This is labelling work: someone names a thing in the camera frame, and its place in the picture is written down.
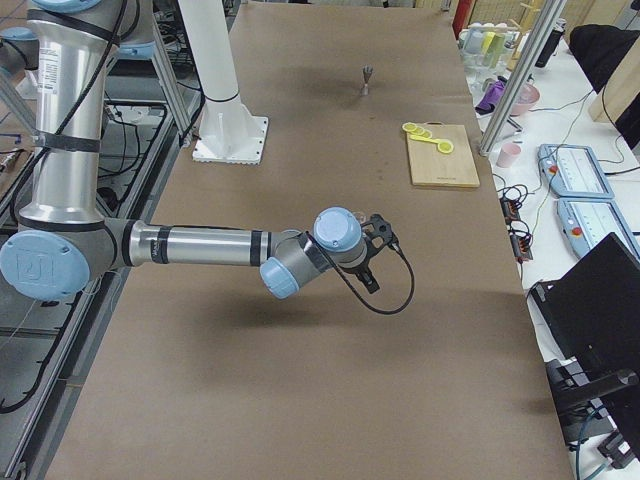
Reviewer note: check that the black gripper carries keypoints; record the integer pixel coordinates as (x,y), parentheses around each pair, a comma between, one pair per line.
(359,272)

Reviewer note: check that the clear glass shaker cup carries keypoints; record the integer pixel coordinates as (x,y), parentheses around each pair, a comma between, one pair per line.
(361,217)

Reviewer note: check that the steel jigger measuring cup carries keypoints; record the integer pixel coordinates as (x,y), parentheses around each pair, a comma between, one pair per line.
(367,72)

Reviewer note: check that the pink cup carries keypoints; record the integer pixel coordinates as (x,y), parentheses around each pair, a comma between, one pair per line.
(508,155)

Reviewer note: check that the wooden cup rack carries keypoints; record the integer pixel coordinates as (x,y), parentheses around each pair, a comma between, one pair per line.
(531,9)

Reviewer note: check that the wooden cutting board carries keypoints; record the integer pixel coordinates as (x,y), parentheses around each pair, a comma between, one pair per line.
(429,167)

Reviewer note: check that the yellow plastic spoon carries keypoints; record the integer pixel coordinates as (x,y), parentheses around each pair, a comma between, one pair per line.
(425,139)

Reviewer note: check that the lemon slice on spoon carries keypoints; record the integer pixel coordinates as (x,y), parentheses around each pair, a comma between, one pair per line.
(445,148)

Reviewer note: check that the purple cloth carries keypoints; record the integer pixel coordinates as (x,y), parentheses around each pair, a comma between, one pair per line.
(491,98)

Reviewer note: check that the pink bowl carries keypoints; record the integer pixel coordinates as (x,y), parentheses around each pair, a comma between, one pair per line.
(528,97)

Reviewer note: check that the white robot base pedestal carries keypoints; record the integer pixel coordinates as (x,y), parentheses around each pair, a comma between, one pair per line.
(228,132)

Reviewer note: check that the aluminium frame post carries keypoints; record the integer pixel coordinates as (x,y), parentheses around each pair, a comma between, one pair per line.
(538,36)

